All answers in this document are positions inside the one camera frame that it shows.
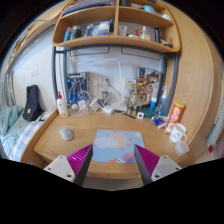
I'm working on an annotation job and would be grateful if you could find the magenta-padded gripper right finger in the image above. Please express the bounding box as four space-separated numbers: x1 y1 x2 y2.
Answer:
133 143 183 186

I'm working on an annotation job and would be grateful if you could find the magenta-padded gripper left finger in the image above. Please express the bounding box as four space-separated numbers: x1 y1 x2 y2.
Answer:
43 143 94 187

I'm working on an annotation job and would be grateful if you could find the white computer mouse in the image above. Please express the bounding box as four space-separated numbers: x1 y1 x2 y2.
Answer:
59 127 75 142

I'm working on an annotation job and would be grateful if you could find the blue cloud print mouse pad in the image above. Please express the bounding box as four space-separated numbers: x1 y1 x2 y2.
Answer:
91 129 147 165

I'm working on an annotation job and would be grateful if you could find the translucent plastic cup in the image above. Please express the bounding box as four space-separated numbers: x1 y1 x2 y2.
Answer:
174 139 191 157

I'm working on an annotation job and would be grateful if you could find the white mug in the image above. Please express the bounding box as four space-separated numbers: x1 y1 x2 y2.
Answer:
169 122 189 144

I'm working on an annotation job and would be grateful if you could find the blue snack packet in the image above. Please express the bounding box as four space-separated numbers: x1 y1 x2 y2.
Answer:
152 115 168 129

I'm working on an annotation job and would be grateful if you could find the plaid bed sheet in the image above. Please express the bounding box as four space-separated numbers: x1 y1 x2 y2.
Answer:
0 109 51 163

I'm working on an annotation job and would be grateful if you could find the red chips can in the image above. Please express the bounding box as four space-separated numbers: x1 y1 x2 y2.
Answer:
165 101 186 134

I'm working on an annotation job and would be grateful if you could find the teal round container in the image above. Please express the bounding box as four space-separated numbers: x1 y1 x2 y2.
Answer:
143 105 156 118

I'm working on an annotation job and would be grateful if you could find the white red-pump lotion bottle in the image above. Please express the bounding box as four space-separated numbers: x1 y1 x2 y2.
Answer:
56 91 70 118

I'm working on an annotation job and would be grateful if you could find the blue spray bottle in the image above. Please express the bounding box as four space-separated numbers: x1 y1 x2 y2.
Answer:
156 85 169 116

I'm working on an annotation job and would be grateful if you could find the white charger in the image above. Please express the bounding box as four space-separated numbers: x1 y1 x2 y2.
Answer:
77 99 88 111

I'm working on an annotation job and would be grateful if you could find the black bag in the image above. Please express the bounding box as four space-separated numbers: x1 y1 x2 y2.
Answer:
22 84 44 122

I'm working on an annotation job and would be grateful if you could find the teal blanket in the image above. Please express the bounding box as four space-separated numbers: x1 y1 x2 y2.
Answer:
0 105 24 136

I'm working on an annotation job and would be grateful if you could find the white power strip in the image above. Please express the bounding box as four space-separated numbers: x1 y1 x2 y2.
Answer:
100 104 114 115

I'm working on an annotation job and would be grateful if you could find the blue robot model kit box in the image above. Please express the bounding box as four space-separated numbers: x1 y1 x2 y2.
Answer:
65 72 90 105

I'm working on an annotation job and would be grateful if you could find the colourful figure box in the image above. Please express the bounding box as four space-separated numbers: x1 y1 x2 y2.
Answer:
137 67 162 98

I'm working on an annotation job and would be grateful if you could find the wooden shelf unit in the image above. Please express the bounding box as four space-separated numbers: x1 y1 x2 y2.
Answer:
51 0 182 54

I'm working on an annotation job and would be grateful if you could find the white charging cable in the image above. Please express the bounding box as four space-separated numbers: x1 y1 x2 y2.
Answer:
68 90 101 118

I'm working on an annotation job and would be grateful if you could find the white wall socket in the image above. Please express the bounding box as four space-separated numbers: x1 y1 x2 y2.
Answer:
91 77 103 89

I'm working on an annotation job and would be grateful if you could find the grey metal bed frame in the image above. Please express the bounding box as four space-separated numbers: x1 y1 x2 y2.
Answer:
50 44 179 116

